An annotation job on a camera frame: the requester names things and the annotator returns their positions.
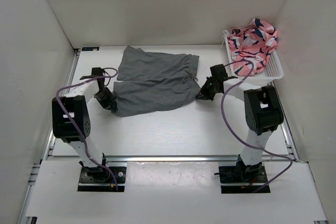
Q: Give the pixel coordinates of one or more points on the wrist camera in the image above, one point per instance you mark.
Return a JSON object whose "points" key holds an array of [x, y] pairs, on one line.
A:
{"points": [[98, 73], [219, 73]]}

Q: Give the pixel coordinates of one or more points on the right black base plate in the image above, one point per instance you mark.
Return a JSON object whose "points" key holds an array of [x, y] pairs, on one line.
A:
{"points": [[232, 183]]}

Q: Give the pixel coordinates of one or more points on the white plastic basket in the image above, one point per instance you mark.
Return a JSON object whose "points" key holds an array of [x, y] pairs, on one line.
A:
{"points": [[272, 71]]}

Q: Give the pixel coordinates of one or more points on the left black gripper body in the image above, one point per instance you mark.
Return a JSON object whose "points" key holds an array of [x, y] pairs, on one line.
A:
{"points": [[106, 98]]}

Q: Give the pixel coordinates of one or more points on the pink patterned shorts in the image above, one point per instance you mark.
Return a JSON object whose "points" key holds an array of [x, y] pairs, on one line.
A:
{"points": [[251, 47]]}

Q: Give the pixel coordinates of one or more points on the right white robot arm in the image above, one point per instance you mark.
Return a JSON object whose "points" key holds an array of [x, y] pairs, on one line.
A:
{"points": [[263, 116]]}

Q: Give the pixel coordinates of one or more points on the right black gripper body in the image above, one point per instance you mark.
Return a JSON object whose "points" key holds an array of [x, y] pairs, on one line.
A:
{"points": [[208, 91]]}

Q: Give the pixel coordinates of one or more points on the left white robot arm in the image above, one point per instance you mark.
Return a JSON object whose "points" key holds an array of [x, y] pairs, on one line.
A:
{"points": [[71, 122]]}

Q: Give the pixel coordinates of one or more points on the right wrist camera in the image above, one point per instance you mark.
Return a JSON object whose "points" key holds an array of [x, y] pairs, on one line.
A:
{"points": [[219, 73]]}

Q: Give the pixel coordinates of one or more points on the grey shorts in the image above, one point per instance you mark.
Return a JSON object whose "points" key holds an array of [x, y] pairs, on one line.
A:
{"points": [[154, 81]]}

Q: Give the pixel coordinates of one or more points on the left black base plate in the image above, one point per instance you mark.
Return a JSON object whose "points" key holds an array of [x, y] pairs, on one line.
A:
{"points": [[103, 181]]}

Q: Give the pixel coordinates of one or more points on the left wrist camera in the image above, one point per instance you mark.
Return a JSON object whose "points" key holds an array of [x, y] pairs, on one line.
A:
{"points": [[98, 73]]}

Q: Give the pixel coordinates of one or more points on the black corner label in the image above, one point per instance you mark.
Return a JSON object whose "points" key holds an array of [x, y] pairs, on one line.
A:
{"points": [[90, 48]]}

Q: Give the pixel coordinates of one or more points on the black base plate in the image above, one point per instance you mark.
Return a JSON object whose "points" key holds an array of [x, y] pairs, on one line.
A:
{"points": [[232, 183], [103, 181]]}

